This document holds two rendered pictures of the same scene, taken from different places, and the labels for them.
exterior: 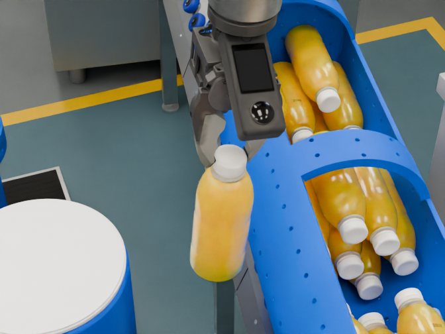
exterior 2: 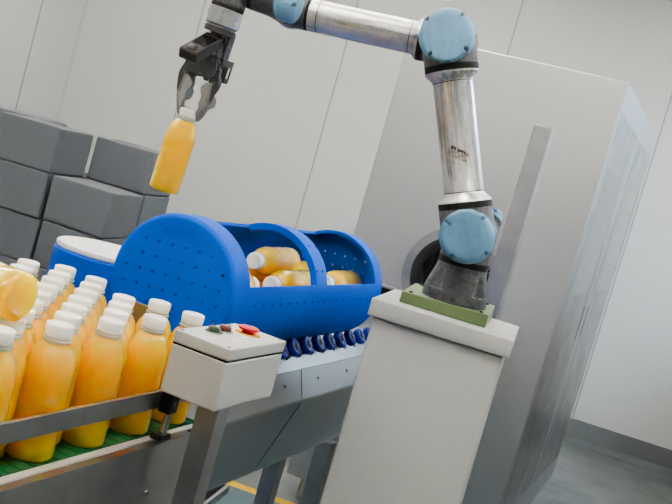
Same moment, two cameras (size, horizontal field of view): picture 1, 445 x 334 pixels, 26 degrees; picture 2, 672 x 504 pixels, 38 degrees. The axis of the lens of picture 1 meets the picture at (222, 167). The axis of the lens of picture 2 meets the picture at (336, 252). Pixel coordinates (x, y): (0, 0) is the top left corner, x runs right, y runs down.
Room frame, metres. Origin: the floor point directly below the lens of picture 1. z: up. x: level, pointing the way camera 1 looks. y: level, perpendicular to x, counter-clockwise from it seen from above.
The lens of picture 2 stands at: (-0.87, -1.51, 1.41)
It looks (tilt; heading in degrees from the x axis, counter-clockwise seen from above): 5 degrees down; 32
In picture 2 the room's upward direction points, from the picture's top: 16 degrees clockwise
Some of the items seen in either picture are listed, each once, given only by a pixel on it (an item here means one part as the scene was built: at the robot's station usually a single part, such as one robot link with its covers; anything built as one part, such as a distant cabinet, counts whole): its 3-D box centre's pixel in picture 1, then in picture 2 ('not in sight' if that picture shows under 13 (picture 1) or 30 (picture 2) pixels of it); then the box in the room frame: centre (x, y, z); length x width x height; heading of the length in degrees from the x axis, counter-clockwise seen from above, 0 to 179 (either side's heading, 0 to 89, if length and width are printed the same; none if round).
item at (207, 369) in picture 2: not in sight; (225, 363); (0.38, -0.59, 1.05); 0.20 x 0.10 x 0.10; 11
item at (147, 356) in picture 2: not in sight; (139, 377); (0.32, -0.48, 0.99); 0.07 x 0.07 x 0.19
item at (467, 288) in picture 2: not in sight; (458, 279); (1.19, -0.57, 1.23); 0.15 x 0.15 x 0.10
